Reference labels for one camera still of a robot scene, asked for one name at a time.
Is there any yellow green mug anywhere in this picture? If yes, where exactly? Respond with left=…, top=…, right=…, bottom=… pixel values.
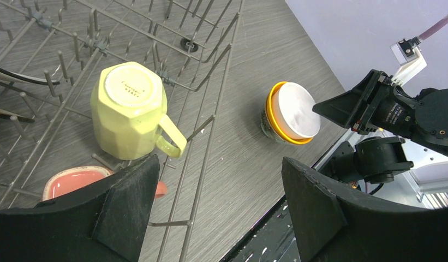
left=90, top=62, right=187, bottom=160

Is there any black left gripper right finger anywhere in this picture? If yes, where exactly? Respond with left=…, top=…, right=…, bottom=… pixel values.
left=281, top=157, right=448, bottom=261

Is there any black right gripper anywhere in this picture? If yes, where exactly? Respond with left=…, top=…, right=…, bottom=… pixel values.
left=312, top=69, right=448, bottom=157

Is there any orange bowl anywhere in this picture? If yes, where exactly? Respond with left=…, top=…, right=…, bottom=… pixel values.
left=261, top=81, right=313, bottom=146

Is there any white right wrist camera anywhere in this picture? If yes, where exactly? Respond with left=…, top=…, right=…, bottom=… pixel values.
left=390, top=37, right=427, bottom=86

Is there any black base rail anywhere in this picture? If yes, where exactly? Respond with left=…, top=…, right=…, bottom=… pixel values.
left=220, top=196, right=301, bottom=262

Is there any white bowl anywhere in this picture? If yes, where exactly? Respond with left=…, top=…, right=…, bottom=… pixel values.
left=270, top=82, right=321, bottom=140

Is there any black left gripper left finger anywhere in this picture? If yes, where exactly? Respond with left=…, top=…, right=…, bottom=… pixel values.
left=0, top=154, right=160, bottom=261

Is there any grey wire dish rack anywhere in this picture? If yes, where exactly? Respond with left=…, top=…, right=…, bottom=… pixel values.
left=0, top=1, right=244, bottom=261

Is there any square floral plate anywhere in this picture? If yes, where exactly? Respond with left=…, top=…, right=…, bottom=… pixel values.
left=0, top=108, right=35, bottom=123

